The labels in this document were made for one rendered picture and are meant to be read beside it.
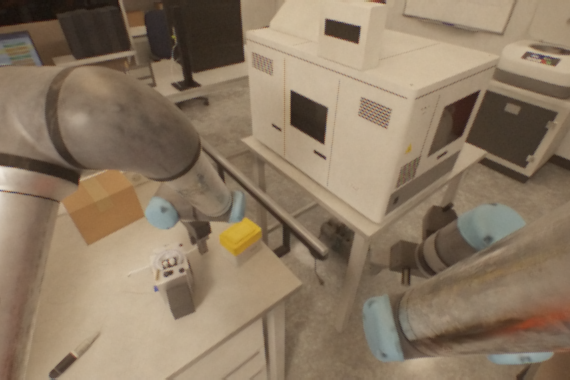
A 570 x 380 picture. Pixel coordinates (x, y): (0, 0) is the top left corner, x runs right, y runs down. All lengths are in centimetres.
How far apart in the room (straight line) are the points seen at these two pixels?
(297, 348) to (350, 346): 30
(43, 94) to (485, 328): 43
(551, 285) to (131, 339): 96
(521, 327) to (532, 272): 4
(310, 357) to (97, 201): 132
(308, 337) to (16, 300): 167
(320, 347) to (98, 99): 175
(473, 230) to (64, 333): 104
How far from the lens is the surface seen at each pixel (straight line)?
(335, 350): 193
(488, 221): 46
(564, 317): 22
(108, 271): 121
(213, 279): 106
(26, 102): 40
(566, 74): 329
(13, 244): 41
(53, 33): 293
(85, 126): 36
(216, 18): 280
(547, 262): 21
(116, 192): 124
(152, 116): 37
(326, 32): 113
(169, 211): 72
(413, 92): 96
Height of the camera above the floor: 176
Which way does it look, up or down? 39 degrees down
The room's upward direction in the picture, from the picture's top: straight up
